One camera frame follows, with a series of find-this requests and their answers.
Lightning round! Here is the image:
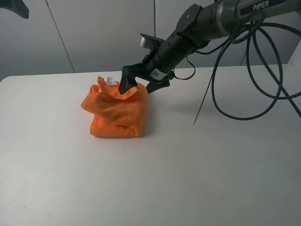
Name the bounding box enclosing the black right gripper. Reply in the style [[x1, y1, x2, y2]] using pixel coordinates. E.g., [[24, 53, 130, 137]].
[[118, 50, 175, 95]]

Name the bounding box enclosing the orange microfiber towel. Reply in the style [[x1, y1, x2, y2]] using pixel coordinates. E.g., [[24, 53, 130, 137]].
[[81, 76, 147, 137]]

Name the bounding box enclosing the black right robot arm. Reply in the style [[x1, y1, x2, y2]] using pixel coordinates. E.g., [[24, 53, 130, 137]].
[[119, 0, 301, 94]]

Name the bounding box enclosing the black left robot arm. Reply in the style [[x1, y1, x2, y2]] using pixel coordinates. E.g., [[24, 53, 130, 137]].
[[0, 0, 29, 19]]

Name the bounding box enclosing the white towel label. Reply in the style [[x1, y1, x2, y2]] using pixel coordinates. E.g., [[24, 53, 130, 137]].
[[104, 77, 119, 86]]

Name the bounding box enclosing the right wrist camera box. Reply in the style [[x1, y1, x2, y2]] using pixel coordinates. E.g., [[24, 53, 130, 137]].
[[140, 33, 165, 53]]

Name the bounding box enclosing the black right camera cable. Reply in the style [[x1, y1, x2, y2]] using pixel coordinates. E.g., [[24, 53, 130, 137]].
[[174, 14, 301, 121]]

